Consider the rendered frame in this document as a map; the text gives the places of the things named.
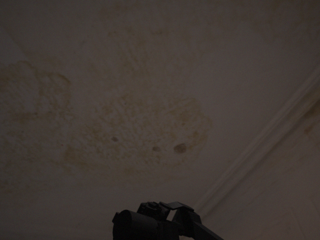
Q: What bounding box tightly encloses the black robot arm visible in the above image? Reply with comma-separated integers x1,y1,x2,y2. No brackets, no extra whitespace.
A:
112,201,224,240

